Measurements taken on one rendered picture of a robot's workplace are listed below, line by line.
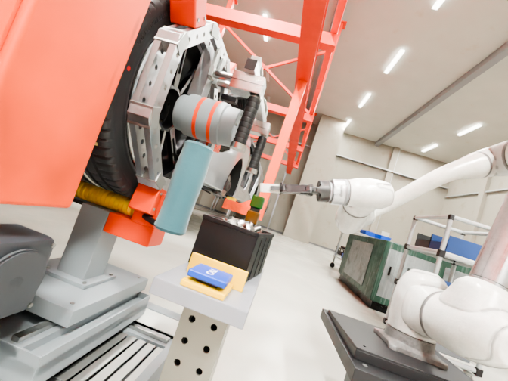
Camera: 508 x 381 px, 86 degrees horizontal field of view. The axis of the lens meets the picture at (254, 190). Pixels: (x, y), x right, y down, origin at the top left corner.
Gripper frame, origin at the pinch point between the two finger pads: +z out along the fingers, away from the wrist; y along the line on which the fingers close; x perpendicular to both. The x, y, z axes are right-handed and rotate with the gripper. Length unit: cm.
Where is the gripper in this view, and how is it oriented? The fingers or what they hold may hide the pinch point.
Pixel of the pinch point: (270, 188)
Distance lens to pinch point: 94.5
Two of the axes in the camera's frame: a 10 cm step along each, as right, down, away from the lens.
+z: -10.0, -0.6, 0.3
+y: -0.2, -0.9, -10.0
